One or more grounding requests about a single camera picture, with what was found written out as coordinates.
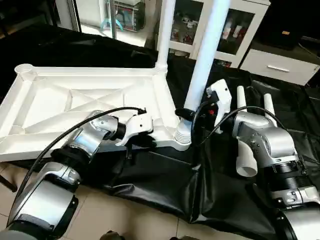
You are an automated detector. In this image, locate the white plastic table leg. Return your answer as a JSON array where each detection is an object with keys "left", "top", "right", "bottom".
[
  {"left": 263, "top": 93, "right": 279, "bottom": 127},
  {"left": 173, "top": 0, "right": 232, "bottom": 147},
  {"left": 154, "top": 0, "right": 177, "bottom": 76},
  {"left": 235, "top": 85, "right": 259, "bottom": 179}
]

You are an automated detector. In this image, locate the black work surface mat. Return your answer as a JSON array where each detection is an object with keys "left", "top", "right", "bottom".
[{"left": 0, "top": 24, "right": 320, "bottom": 240}]

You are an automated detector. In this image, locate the white plastic table top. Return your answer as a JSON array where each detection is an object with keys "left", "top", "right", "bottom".
[{"left": 0, "top": 63, "right": 194, "bottom": 163}]

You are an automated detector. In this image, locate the colourful background box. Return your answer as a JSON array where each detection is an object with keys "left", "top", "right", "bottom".
[{"left": 100, "top": 0, "right": 147, "bottom": 34}]

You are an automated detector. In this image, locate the black right robot foot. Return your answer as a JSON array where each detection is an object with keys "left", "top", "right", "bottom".
[{"left": 169, "top": 234, "right": 202, "bottom": 240}]

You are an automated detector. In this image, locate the black vertical pole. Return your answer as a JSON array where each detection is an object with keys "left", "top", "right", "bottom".
[{"left": 69, "top": 0, "right": 84, "bottom": 34}]

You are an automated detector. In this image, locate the white glass door cabinet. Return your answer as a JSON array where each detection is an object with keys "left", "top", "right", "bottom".
[{"left": 155, "top": 0, "right": 271, "bottom": 69}]

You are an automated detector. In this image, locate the black left robot foot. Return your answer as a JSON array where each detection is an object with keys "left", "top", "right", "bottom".
[{"left": 99, "top": 230, "right": 127, "bottom": 240}]

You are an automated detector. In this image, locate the white drawer unit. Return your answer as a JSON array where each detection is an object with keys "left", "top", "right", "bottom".
[{"left": 240, "top": 48, "right": 320, "bottom": 87}]

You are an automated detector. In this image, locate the black equipment box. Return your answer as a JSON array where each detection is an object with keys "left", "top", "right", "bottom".
[{"left": 260, "top": 0, "right": 316, "bottom": 51}]

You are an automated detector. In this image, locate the black robot foot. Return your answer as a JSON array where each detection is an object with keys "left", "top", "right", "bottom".
[
  {"left": 99, "top": 230, "right": 127, "bottom": 240},
  {"left": 169, "top": 234, "right": 202, "bottom": 240}
]

